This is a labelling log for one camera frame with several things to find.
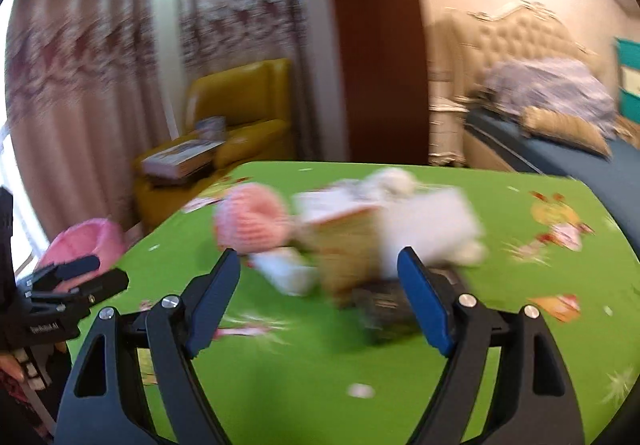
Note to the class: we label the wide beige patterned curtain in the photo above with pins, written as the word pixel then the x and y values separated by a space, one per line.
pixel 85 75

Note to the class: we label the white nightstand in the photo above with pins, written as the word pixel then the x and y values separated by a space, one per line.
pixel 447 130

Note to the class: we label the yellow leather armchair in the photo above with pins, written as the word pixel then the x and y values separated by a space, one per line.
pixel 250 125

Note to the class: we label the beige carton box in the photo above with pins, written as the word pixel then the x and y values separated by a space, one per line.
pixel 340 245

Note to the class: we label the dark flat box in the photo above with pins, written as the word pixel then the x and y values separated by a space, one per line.
pixel 167 180

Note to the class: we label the brown wooden door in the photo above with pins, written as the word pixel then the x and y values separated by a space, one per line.
pixel 375 50

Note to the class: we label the lilac striped blanket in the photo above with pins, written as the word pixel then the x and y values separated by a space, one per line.
pixel 555 90

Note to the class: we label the small blue book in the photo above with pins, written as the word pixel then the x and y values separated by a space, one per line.
pixel 211 126

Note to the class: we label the pink orange foam fruit net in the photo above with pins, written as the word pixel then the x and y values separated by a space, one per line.
pixel 250 220

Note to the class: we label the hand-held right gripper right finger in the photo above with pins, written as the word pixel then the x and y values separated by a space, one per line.
pixel 425 305

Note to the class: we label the striped pillow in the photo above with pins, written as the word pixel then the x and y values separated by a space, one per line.
pixel 565 132

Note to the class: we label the pink lined trash bin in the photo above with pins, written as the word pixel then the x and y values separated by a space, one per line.
pixel 95 237

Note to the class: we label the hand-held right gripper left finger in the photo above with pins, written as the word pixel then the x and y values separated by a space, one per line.
pixel 215 305

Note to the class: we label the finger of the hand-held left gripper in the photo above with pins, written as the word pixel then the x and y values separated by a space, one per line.
pixel 95 287
pixel 65 271

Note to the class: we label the dark packet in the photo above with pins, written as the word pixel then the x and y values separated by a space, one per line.
pixel 385 310

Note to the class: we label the bed with blue sheet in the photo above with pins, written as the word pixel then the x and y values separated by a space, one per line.
pixel 540 160

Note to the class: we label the bed with beige headboard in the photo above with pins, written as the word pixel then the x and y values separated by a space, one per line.
pixel 515 40

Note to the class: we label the narrow beige patterned curtain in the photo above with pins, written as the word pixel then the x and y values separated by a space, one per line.
pixel 240 25

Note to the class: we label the white tissue wad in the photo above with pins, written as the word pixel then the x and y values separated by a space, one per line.
pixel 395 181

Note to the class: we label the person's left hand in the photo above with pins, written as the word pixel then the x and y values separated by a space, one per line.
pixel 10 369

